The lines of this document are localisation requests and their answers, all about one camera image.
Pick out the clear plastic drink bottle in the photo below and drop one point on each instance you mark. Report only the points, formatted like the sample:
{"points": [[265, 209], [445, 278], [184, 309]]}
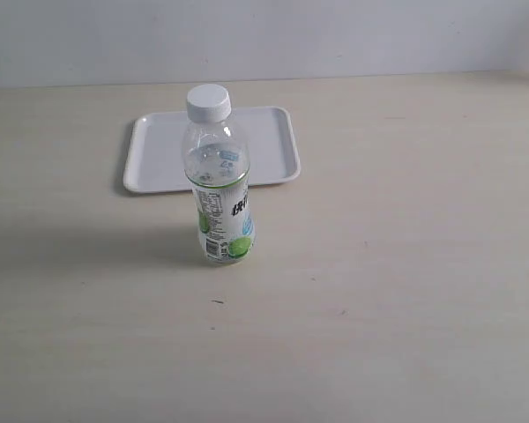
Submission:
{"points": [[216, 162]]}

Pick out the white plastic tray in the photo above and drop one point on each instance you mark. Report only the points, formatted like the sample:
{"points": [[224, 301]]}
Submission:
{"points": [[154, 163]]}

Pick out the white bottle cap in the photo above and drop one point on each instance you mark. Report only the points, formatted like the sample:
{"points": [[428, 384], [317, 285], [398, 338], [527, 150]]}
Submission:
{"points": [[208, 103]]}

